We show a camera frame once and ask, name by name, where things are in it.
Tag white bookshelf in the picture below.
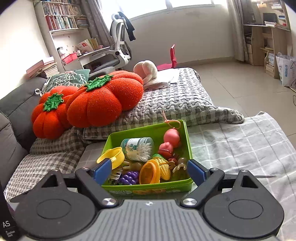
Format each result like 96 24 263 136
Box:
33 1 100 73

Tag beige curtain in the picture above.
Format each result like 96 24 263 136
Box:
227 0 249 62

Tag grey sofa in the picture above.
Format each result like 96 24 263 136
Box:
1 77 46 189

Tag beige starfish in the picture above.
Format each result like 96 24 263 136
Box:
107 166 123 185

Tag stack of books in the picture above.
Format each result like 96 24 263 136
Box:
26 56 60 78

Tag pink storage basket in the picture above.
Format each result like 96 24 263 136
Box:
62 52 78 65

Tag pink small chair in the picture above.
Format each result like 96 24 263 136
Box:
157 44 178 71

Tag green plastic cookie box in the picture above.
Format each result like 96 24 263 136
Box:
97 120 193 195

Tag clear cotton swab jar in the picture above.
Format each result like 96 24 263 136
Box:
120 137 154 162

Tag amber rubber octopus toy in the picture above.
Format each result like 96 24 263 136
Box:
173 157 188 173

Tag toy corn cob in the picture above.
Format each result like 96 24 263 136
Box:
152 154 171 181

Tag purple toy grapes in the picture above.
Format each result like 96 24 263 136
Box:
118 171 139 185

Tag wooden desk shelf unit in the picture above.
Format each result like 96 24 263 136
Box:
243 1 291 78

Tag white office chair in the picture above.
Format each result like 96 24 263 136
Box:
79 13 132 73

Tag white paper shopping bag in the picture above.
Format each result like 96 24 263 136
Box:
276 52 295 88

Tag grey checkered quilt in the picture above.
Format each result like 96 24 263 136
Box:
3 68 244 200

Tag yellow toy pot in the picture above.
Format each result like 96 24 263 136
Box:
96 147 125 170

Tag pink gourd toy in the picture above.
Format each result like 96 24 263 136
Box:
158 128 181 160

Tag large orange pumpkin cushion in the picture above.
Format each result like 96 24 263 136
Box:
66 70 144 128

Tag teal patterned pillow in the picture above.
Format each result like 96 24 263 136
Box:
41 69 90 94

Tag yellow toy pumpkin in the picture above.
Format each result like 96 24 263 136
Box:
139 159 161 184

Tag small orange pumpkin cushion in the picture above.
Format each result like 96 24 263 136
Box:
31 86 78 140

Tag pink plush rabbit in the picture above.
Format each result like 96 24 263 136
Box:
133 60 170 91

